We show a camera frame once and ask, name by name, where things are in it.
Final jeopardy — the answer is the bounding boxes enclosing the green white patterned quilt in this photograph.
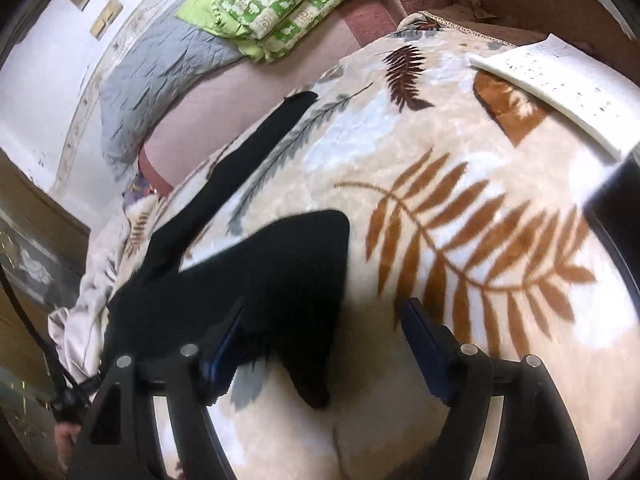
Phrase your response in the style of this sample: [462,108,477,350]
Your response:
[176,0,345,62]

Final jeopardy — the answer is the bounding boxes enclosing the pink mattress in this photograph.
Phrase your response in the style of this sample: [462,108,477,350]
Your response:
[136,0,452,196]

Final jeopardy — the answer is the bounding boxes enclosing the brown wooden wardrobe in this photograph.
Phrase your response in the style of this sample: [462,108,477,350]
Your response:
[1,154,88,479]

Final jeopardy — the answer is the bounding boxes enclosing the black pants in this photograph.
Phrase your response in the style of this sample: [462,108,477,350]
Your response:
[99,91,349,410]

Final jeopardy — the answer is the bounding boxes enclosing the grey quilted blanket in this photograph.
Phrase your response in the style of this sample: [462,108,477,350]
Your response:
[99,0,241,182]

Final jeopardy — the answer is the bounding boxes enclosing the person's left hand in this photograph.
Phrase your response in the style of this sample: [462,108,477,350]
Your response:
[54,422,82,472]

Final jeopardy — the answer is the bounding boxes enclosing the colourful printed packet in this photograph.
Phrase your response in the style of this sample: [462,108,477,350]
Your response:
[122,171,157,207]

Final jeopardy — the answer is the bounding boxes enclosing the beige leaf pattern blanket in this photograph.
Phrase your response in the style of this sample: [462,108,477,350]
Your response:
[48,11,640,480]

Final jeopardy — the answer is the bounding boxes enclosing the beige crumpled sheet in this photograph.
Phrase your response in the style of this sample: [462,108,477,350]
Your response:
[48,194,160,384]

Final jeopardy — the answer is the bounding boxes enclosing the brown wooden bed frame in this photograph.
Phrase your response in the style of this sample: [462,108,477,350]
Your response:
[439,0,640,57]

